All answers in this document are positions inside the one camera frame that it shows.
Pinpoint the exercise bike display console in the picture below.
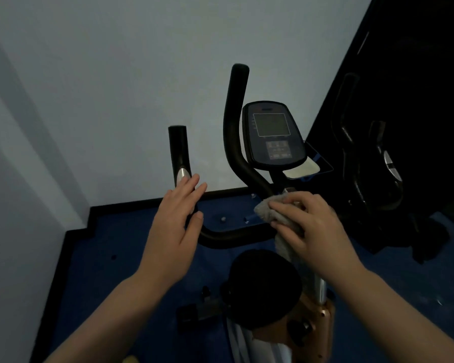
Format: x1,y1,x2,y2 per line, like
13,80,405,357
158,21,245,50
242,101,308,173

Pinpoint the person's right hand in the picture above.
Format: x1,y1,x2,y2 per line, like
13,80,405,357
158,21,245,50
268,191,368,286

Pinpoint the black exercise bike handlebar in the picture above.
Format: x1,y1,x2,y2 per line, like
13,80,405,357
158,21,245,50
168,64,288,250

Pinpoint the grey cleaning cloth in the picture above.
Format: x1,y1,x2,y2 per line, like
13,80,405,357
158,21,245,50
254,188,318,278

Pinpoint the clear plastic tray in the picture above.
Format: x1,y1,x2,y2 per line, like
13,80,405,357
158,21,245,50
283,141,334,182

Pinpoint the person's right forearm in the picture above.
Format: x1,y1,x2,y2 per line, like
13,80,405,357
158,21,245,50
333,267,454,363

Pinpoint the dark exercise machine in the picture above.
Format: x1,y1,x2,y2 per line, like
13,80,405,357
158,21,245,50
331,72,451,263

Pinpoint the black adjustment knob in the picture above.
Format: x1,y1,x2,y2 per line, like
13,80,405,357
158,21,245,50
288,317,315,347

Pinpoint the black bike saddle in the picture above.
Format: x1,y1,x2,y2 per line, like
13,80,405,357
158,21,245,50
220,249,303,331

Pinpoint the black bike pedal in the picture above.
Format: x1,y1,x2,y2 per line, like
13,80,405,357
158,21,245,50
176,285,228,330

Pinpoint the person's left hand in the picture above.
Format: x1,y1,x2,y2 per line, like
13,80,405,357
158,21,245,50
135,174,208,291

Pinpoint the white cloth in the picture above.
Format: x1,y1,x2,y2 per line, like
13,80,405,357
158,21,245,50
226,320,293,363

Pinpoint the person's left forearm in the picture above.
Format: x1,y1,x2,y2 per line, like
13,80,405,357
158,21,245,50
43,274,176,363

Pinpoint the copper exercise bike frame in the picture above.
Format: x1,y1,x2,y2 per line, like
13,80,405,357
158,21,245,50
250,274,336,363

